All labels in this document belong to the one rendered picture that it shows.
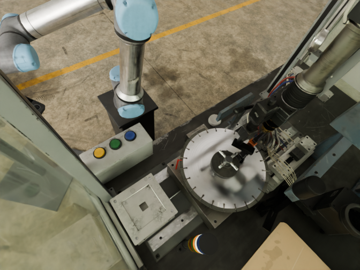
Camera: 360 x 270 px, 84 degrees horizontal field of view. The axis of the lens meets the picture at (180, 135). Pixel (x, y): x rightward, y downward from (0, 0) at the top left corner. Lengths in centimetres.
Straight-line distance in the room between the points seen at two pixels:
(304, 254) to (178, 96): 169
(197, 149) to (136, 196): 30
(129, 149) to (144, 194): 20
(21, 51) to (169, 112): 150
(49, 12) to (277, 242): 119
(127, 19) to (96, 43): 222
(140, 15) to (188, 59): 200
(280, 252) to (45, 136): 95
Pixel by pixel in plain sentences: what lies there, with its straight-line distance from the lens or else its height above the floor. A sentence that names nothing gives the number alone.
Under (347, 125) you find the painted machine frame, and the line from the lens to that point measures 71.
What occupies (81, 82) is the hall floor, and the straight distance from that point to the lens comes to 241.
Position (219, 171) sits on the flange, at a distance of 78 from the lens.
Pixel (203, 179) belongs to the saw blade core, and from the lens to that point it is 77.
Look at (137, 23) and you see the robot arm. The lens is 64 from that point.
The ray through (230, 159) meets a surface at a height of 100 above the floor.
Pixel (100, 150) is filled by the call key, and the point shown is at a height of 91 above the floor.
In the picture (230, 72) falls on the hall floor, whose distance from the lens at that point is 260.
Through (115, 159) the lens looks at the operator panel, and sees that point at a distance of 85.
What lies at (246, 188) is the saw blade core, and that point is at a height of 95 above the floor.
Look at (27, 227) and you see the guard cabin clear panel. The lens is 27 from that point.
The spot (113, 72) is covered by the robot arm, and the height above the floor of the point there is 97.
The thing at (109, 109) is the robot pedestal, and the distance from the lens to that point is 117.
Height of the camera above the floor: 167
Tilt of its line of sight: 61 degrees down
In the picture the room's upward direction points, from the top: 12 degrees clockwise
